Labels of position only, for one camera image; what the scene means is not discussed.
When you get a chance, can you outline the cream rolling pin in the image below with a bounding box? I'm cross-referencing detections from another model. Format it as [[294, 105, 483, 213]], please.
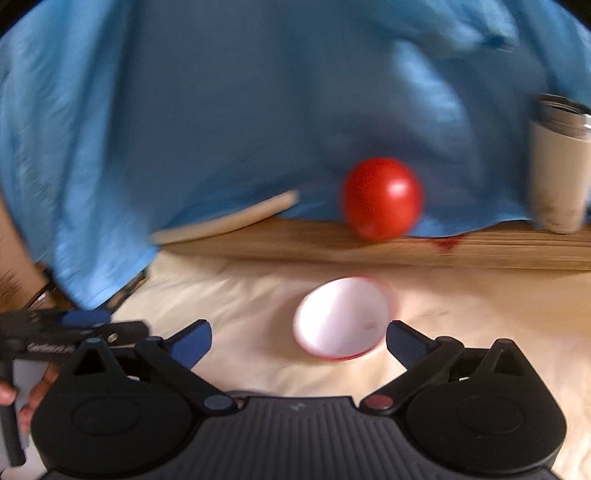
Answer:
[[150, 190, 300, 245]]

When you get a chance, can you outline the wooden shelf board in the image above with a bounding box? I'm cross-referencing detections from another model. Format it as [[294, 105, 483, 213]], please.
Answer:
[[163, 218, 591, 271]]

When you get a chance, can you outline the white thermos flask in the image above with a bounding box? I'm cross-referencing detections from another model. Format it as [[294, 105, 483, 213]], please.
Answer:
[[528, 94, 590, 234]]

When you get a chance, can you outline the person's left hand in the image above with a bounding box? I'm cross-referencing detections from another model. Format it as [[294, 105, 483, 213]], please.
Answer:
[[0, 363, 61, 433]]

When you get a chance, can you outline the blue garment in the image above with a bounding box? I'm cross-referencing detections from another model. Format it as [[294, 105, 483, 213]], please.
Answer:
[[1, 1, 590, 309]]

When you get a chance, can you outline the black plastic crate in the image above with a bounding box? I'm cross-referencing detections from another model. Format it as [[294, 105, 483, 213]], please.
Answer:
[[25, 263, 148, 313]]

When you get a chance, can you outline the red tomato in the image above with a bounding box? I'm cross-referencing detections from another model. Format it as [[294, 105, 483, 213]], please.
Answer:
[[342, 157, 424, 242]]

